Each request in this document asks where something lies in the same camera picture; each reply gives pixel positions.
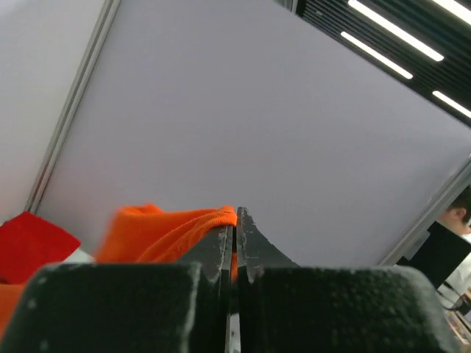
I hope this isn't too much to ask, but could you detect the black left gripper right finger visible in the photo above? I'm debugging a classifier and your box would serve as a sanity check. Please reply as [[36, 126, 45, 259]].
[[235, 207, 459, 352]]

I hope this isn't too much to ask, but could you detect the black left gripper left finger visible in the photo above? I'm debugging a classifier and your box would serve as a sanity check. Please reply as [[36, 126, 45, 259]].
[[1, 227, 233, 353]]

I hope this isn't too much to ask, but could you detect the orange t-shirt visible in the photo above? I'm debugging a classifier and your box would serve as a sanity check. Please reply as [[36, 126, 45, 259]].
[[1, 204, 238, 329]]

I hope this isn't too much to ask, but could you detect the folded red t-shirt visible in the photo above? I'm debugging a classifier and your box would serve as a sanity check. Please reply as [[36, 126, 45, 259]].
[[1, 212, 81, 285]]

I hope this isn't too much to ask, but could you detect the black computer monitor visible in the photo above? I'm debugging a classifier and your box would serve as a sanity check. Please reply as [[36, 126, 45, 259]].
[[397, 221, 470, 289]]

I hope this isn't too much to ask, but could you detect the person in white shirt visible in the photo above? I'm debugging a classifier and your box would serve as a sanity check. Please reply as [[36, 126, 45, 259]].
[[437, 185, 470, 312]]

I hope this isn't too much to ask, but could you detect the ceiling light strip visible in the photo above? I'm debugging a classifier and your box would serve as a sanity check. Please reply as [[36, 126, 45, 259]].
[[347, 0, 445, 62], [432, 90, 471, 118], [341, 32, 414, 80]]

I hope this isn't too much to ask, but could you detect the aluminium corner post right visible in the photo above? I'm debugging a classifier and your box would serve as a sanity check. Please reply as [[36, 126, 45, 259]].
[[378, 156, 470, 265]]

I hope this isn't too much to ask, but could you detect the aluminium corner post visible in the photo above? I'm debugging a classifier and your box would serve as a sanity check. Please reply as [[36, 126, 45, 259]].
[[378, 156, 470, 265], [24, 0, 121, 213]]

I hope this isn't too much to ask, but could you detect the aluminium corner post left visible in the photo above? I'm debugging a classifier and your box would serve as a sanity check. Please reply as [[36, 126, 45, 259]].
[[24, 0, 121, 213]]

